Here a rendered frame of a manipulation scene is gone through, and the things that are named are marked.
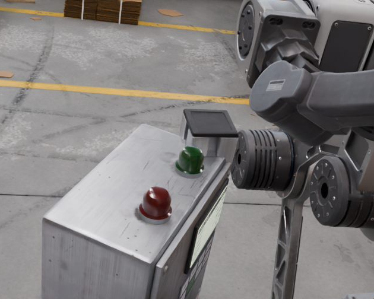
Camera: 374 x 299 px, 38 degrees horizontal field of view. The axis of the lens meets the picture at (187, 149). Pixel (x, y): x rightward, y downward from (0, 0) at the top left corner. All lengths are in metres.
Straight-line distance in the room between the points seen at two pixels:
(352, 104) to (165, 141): 0.22
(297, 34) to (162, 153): 0.37
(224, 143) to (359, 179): 0.59
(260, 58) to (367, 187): 0.39
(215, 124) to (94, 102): 3.06
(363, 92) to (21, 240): 2.08
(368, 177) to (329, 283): 1.59
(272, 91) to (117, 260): 0.37
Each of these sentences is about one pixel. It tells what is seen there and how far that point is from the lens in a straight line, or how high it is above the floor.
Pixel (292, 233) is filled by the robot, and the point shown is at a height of 0.72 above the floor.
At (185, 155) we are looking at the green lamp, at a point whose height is 1.49.
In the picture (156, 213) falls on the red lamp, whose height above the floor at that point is 1.48.
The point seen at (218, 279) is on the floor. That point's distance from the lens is 2.46.
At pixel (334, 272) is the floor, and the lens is 2.69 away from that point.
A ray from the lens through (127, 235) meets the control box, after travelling 0.41.
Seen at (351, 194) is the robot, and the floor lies 1.17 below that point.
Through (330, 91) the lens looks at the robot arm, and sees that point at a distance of 0.65.
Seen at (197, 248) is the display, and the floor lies 1.42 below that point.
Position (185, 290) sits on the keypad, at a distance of 0.52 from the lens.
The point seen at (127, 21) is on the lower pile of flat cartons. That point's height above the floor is 0.03.
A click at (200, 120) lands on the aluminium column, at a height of 1.50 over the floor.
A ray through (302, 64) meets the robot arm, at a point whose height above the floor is 1.48.
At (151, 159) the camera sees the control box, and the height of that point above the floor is 1.47.
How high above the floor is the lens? 1.75
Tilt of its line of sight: 33 degrees down
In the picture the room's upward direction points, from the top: 11 degrees clockwise
